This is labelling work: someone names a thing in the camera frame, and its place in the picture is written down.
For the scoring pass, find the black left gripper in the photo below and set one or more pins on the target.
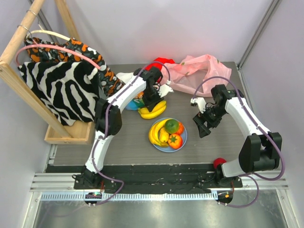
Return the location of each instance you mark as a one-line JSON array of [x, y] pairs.
[[149, 104]]

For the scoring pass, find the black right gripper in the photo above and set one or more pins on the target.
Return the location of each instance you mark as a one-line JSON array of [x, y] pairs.
[[205, 120]]

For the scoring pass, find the orange fake pumpkin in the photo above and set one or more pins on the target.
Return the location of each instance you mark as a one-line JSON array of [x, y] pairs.
[[180, 129]]

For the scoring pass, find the green fake apple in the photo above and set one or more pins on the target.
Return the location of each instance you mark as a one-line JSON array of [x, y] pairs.
[[171, 126]]

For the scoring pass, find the red fake strawberry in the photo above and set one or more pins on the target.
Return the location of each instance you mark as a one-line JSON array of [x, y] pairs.
[[218, 161]]

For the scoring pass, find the yellow fake banana bunch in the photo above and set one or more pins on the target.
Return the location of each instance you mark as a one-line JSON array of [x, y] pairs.
[[154, 133]]

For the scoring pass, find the yellow fake lemon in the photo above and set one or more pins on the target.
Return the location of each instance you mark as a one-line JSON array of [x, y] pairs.
[[164, 135]]

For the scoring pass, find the pink plastic bag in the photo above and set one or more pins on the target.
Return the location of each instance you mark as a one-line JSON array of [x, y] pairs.
[[188, 75]]

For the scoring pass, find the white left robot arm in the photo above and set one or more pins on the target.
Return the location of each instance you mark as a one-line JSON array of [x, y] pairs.
[[108, 120]]

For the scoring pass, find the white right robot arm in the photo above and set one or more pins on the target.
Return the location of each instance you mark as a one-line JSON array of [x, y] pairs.
[[261, 146]]

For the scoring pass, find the colourful rainbow pouch bag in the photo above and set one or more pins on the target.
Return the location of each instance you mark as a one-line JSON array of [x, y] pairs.
[[136, 103]]

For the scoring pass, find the blue plastic plate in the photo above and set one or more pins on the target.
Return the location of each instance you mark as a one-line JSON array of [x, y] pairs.
[[169, 149]]

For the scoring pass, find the red cloth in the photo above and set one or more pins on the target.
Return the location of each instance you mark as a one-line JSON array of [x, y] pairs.
[[159, 62]]

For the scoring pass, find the zebra pattern cloth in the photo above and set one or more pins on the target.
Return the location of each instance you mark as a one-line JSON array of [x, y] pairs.
[[69, 90]]

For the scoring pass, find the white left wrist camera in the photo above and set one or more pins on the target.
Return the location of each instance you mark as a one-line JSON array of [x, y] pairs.
[[164, 90]]

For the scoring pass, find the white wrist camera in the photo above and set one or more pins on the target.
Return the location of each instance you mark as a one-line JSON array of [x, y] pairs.
[[164, 90], [200, 103]]

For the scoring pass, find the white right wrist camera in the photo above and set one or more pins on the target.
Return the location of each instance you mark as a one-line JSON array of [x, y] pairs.
[[200, 103]]

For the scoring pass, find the aluminium rail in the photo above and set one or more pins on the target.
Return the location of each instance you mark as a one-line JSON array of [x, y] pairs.
[[61, 186]]

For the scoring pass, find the wooden rack frame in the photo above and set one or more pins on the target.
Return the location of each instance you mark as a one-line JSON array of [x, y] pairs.
[[16, 15]]

